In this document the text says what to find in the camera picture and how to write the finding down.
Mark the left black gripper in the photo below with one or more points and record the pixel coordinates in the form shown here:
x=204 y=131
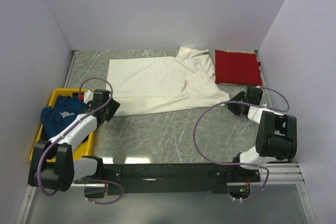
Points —
x=106 y=109

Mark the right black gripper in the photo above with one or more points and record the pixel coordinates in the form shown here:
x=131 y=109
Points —
x=243 y=102

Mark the white t shirt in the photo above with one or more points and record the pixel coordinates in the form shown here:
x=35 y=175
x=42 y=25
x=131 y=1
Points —
x=165 y=84

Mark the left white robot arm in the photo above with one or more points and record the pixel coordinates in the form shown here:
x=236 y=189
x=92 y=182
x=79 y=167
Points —
x=60 y=154

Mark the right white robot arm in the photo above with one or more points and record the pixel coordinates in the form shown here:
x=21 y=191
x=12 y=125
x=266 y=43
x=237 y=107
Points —
x=276 y=139

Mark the folded red t shirt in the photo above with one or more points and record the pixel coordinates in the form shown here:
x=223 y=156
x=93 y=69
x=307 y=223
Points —
x=239 y=68

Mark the black garment in bin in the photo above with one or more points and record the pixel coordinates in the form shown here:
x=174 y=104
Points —
x=79 y=96

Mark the blue t shirt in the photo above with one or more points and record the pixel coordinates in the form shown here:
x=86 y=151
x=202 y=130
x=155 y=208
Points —
x=55 y=119

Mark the black base bar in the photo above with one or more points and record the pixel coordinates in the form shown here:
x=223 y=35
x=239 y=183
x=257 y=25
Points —
x=169 y=178

